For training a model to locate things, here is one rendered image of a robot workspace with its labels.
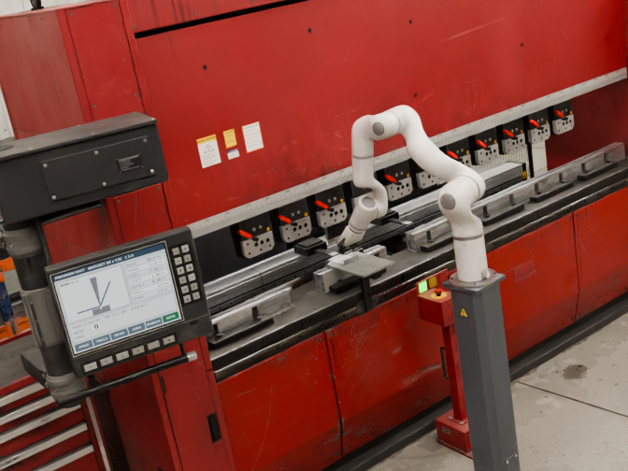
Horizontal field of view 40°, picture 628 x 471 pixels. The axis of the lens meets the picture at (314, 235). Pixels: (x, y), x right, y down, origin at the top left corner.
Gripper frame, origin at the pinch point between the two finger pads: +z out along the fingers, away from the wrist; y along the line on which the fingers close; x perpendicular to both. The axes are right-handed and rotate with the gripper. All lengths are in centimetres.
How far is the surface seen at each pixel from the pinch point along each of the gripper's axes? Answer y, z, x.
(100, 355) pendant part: 137, -53, 27
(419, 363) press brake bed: -26, 48, 48
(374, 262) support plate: -5.2, -2.0, 12.6
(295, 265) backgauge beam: 8.6, 29.6, -16.7
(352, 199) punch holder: -11.2, -10.7, -16.0
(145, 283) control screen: 118, -68, 18
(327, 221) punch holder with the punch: 5.1, -7.3, -11.9
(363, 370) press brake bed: 7, 40, 41
